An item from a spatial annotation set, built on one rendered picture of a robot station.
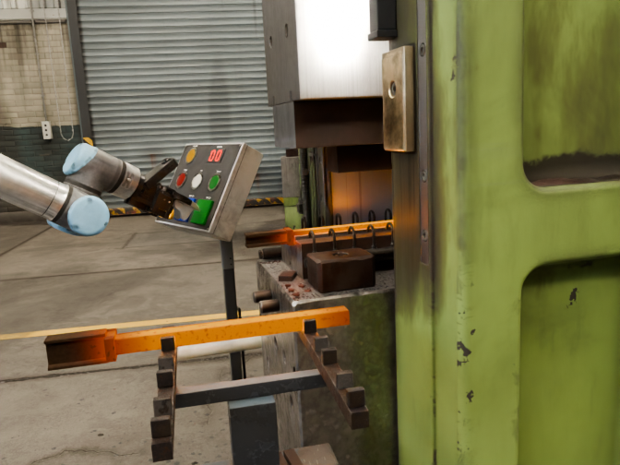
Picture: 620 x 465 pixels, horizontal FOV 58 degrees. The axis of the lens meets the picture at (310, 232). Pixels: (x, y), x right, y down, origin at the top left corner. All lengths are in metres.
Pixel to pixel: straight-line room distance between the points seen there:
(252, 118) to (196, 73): 1.09
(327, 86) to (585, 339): 0.66
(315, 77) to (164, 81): 8.12
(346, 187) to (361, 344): 0.50
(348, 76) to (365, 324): 0.49
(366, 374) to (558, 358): 0.35
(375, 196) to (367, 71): 0.45
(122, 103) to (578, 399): 8.60
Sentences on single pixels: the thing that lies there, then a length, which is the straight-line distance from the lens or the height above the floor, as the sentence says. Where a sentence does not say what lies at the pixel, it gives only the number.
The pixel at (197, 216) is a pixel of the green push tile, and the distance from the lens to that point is 1.66.
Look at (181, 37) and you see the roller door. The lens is 9.28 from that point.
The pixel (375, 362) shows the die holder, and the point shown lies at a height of 0.77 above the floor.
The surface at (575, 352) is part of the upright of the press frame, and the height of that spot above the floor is 0.82.
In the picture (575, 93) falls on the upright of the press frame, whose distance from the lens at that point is 1.03.
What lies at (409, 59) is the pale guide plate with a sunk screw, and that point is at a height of 1.33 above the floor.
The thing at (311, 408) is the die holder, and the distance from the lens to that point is 1.15.
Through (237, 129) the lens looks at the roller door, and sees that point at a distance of 9.14.
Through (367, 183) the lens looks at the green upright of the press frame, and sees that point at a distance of 1.50.
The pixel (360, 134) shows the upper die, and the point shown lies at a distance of 1.21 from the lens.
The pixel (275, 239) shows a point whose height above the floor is 0.99.
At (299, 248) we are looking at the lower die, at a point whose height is 0.98.
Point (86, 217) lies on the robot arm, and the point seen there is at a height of 1.06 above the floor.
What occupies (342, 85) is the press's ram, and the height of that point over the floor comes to 1.31.
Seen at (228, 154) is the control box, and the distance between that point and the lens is 1.69.
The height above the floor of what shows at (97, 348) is 0.94.
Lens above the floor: 1.23
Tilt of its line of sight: 11 degrees down
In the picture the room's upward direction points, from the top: 3 degrees counter-clockwise
